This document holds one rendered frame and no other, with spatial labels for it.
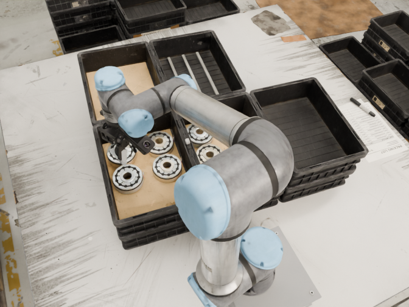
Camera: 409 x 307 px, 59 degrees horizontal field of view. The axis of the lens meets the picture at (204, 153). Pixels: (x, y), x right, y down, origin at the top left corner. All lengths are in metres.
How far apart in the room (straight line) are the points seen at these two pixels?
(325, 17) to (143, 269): 2.95
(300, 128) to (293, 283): 0.61
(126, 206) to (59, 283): 0.33
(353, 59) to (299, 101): 1.30
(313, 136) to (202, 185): 0.97
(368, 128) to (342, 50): 1.20
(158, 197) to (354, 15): 2.97
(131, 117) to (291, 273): 0.70
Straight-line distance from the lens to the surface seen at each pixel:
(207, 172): 0.57
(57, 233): 1.40
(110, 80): 0.93
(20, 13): 3.69
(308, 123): 1.52
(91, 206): 1.41
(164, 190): 1.26
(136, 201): 1.24
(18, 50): 3.29
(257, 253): 0.96
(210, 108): 0.78
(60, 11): 2.70
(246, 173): 0.58
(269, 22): 2.19
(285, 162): 0.62
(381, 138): 1.78
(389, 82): 2.60
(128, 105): 0.89
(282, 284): 1.20
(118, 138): 1.09
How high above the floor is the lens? 1.93
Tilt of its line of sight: 55 degrees down
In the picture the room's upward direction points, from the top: 5 degrees clockwise
